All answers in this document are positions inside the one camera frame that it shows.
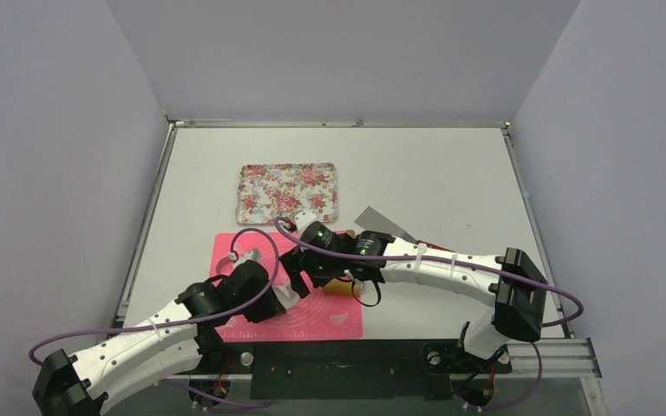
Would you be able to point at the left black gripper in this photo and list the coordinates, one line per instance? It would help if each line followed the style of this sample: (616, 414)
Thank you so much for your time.
(270, 308)

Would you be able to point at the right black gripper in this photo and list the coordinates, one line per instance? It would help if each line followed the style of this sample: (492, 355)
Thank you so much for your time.
(294, 266)

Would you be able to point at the white dough piece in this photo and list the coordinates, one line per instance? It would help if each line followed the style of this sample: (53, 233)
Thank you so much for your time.
(286, 295)

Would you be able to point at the metal spatula wooden handle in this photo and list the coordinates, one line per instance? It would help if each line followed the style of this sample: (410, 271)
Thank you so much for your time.
(371, 219)

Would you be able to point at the metal ring cutter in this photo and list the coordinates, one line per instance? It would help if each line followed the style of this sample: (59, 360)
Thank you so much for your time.
(224, 266)

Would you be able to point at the wooden dough roller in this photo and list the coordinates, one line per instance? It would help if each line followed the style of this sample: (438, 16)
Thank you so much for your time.
(342, 288)

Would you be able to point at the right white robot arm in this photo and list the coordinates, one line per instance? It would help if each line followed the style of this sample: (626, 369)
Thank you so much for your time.
(510, 285)

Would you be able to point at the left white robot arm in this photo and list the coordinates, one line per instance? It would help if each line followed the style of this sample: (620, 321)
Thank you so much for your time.
(181, 337)

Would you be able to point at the pink silicone baking mat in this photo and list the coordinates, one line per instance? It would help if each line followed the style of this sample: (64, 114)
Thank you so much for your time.
(317, 317)

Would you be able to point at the floral tray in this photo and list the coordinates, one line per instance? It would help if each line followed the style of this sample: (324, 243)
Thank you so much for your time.
(266, 191)

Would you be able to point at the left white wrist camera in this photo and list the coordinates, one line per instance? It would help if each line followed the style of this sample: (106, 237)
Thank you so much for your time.
(253, 255)

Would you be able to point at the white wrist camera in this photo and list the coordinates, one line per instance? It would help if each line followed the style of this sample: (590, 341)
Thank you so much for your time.
(303, 219)
(253, 255)

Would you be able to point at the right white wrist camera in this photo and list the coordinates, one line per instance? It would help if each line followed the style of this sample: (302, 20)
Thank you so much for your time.
(303, 219)

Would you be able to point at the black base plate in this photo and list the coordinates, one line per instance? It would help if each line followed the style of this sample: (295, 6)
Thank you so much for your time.
(348, 370)

